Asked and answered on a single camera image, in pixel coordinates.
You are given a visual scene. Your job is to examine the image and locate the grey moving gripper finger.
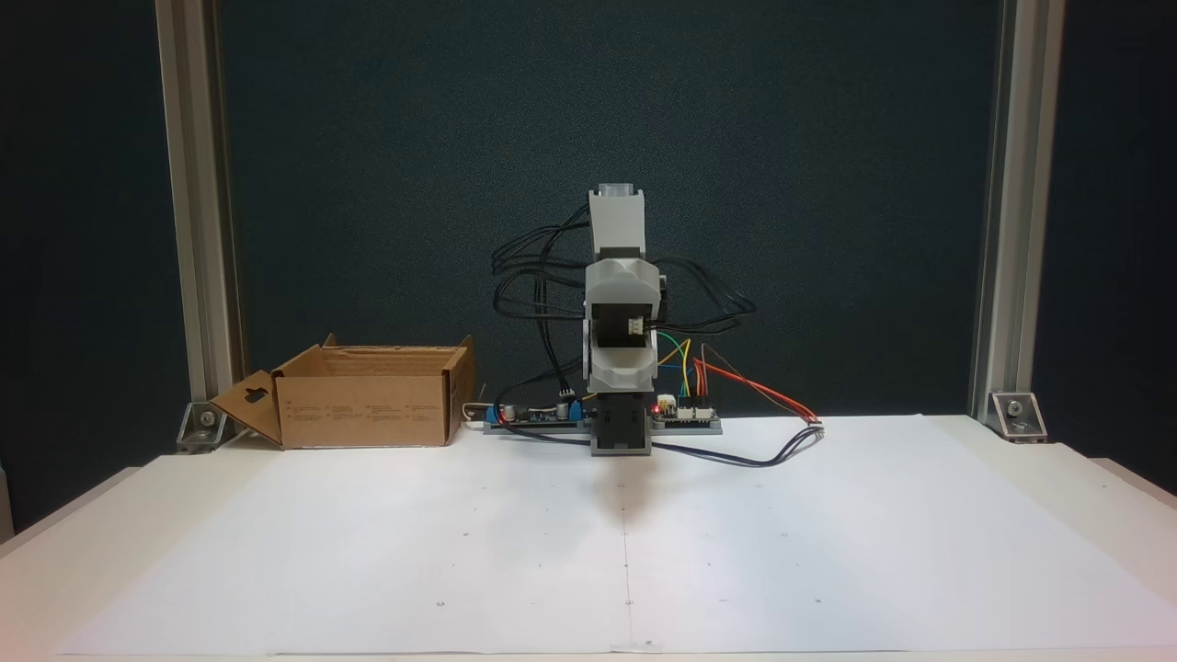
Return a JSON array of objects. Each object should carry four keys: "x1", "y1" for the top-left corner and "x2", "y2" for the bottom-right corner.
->
[{"x1": 583, "y1": 317, "x2": 660, "y2": 392}]

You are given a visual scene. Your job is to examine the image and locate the aluminium frame post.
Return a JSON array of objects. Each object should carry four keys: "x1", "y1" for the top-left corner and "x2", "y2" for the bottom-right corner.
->
[
  {"x1": 154, "y1": 0, "x2": 247, "y2": 410},
  {"x1": 968, "y1": 0, "x2": 1068, "y2": 424}
]

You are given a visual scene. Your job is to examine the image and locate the coloured jumper wires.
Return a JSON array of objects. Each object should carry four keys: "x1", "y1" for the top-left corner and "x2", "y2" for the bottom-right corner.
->
[{"x1": 657, "y1": 331, "x2": 711, "y2": 410}]

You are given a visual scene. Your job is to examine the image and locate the metal corner bracket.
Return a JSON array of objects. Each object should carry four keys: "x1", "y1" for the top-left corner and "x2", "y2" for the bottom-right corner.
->
[
  {"x1": 177, "y1": 401, "x2": 229, "y2": 453},
  {"x1": 988, "y1": 392, "x2": 1049, "y2": 442}
]

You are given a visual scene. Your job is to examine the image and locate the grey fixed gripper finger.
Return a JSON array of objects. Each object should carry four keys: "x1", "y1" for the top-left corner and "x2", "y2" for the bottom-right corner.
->
[{"x1": 585, "y1": 259, "x2": 666, "y2": 314}]

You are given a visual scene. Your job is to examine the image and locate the blue circuit board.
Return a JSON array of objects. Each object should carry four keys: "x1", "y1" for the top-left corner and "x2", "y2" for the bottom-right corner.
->
[{"x1": 483, "y1": 403, "x2": 594, "y2": 433}]

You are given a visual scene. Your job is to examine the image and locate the red and orange wires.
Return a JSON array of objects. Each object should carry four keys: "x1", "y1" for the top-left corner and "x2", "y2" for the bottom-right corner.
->
[{"x1": 694, "y1": 357, "x2": 821, "y2": 426}]

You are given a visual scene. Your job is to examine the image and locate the brown cardboard box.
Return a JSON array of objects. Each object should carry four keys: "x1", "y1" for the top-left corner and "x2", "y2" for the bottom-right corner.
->
[{"x1": 210, "y1": 334, "x2": 477, "y2": 451}]

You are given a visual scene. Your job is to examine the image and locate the black gripper cable bundle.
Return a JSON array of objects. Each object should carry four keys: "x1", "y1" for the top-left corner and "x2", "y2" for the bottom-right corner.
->
[{"x1": 655, "y1": 260, "x2": 757, "y2": 337}]

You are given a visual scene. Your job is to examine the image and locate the green circuit board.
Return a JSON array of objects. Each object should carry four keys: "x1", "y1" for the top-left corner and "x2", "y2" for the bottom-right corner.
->
[{"x1": 651, "y1": 397, "x2": 723, "y2": 435}]

